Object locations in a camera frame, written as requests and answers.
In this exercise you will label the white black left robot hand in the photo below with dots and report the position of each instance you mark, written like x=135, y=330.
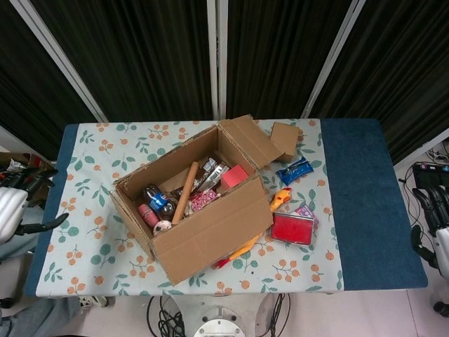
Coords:
x=12, y=210

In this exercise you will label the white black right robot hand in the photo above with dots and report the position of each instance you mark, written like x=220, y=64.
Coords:
x=441, y=245

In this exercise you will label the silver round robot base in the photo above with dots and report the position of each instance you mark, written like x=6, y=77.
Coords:
x=219, y=324

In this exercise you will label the cluttered cardboard floor box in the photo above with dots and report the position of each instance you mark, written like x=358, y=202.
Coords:
x=35, y=162

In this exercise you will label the black caster wheel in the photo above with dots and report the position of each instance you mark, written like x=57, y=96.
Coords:
x=441, y=309

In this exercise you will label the white fruit print tablecloth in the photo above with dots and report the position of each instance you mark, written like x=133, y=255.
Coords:
x=91, y=168

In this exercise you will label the person leg in jeans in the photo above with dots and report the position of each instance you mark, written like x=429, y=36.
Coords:
x=35, y=319

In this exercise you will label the white black sneaker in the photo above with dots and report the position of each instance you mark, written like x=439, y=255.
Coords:
x=93, y=302

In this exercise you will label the black pleated partition panel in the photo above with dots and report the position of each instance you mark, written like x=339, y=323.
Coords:
x=403, y=70
x=140, y=59
x=273, y=52
x=21, y=87

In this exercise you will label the red thread spool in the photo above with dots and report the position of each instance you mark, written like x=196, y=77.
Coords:
x=148, y=215

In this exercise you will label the small pink purple packet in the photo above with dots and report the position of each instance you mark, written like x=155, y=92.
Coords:
x=304, y=211

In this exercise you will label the dark cola bottle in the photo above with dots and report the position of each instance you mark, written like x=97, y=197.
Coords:
x=158, y=201

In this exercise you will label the red ink pad metal tin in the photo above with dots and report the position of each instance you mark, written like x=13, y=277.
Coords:
x=291, y=230

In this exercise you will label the blue foil snack packet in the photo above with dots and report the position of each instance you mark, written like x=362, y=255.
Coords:
x=294, y=172

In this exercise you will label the yellow rubber chicken toy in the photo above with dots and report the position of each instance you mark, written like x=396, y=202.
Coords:
x=280, y=200

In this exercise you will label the brown wooden stick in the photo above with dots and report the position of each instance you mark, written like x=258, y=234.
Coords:
x=185, y=193

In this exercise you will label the pink glitter packet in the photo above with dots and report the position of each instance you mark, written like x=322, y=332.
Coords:
x=203, y=201

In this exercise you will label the brown chocolate snack pack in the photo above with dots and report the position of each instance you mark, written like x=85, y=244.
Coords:
x=212, y=172

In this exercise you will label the red cube box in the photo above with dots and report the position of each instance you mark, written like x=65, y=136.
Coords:
x=234, y=178

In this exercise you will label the white double partition frame post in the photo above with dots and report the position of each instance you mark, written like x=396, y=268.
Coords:
x=217, y=52

